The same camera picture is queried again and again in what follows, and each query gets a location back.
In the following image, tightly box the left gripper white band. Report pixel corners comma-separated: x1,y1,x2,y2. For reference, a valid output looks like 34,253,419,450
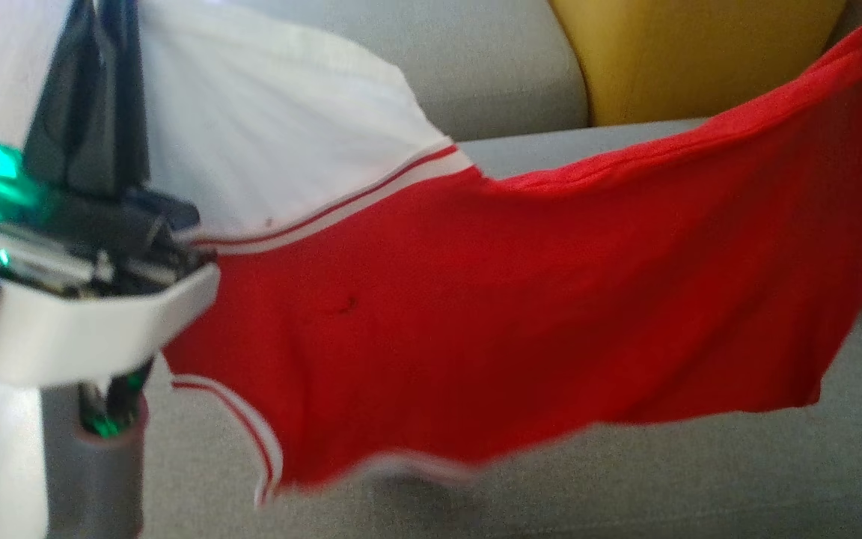
0,0,221,387

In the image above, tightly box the red jersey with white sleeves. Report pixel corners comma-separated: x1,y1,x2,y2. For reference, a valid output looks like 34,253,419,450
135,0,862,511

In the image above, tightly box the large yellow sofa backrest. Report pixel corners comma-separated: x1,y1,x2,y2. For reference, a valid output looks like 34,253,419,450
548,0,849,127

